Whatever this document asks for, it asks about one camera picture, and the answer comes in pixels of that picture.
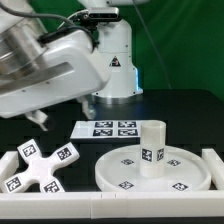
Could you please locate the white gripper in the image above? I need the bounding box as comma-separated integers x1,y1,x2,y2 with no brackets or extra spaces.
0,31,110,131

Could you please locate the white cross-shaped table base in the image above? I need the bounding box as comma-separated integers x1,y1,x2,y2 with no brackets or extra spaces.
1,139,79,193

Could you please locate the white round table top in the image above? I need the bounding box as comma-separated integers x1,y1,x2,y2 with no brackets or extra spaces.
95,145,211,192

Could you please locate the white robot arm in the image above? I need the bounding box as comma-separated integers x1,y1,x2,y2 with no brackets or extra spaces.
0,0,142,129

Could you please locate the white marker tag plate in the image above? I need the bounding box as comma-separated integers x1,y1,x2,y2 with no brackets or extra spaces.
70,120,142,139

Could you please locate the white U-shaped obstacle fence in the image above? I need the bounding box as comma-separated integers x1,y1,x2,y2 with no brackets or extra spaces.
0,150,224,219

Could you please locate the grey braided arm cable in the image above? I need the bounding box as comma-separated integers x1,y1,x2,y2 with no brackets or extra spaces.
0,0,101,51

